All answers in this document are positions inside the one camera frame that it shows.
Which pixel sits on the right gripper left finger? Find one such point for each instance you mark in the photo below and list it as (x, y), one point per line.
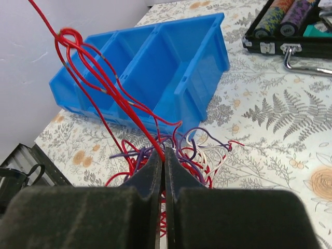
(87, 217)

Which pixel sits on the black poker chip case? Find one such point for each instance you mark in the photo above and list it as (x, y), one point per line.
(292, 28)

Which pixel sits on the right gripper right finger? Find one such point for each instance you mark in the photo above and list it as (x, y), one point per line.
(199, 217)

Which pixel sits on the floral table mat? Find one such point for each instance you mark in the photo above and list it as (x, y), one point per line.
(282, 118)

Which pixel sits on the blue plastic divided bin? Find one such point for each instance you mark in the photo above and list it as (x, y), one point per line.
(173, 67)

